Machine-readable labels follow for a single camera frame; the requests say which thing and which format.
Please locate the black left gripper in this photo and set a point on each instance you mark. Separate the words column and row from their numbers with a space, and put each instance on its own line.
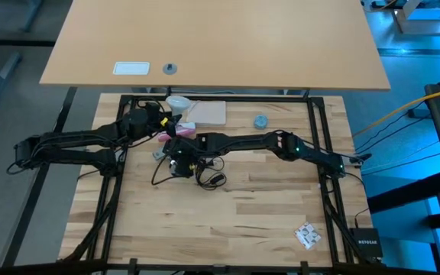
column 156, row 118

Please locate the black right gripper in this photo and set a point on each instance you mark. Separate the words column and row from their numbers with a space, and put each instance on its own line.
column 185, row 163

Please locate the chrome lamp socket base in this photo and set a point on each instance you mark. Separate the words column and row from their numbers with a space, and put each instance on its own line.
column 173, row 165

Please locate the white lightbulb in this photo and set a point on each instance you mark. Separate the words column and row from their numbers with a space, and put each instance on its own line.
column 178, row 104

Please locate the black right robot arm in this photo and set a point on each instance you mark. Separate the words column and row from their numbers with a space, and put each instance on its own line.
column 243, row 141

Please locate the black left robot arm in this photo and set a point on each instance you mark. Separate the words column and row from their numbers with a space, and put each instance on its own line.
column 71, row 139

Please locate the pink and white box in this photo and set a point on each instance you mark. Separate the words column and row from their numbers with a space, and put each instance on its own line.
column 183, row 131

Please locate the beige spiral notebook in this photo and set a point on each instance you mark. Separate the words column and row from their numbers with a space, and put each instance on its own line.
column 206, row 112

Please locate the white rectangular desk card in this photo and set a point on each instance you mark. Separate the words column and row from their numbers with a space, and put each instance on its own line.
column 131, row 68

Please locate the blue patterned round tin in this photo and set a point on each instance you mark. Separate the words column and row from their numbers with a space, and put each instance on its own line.
column 260, row 121

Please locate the tan wooden desk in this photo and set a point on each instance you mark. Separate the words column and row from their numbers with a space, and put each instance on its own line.
column 212, row 42

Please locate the white stand base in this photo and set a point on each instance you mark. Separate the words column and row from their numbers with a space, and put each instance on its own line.
column 420, row 21

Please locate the black aluminium table frame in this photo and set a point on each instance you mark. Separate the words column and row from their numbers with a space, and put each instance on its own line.
column 262, row 98

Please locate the black Netgear network switch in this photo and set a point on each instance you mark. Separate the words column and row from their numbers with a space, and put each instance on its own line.
column 367, row 242

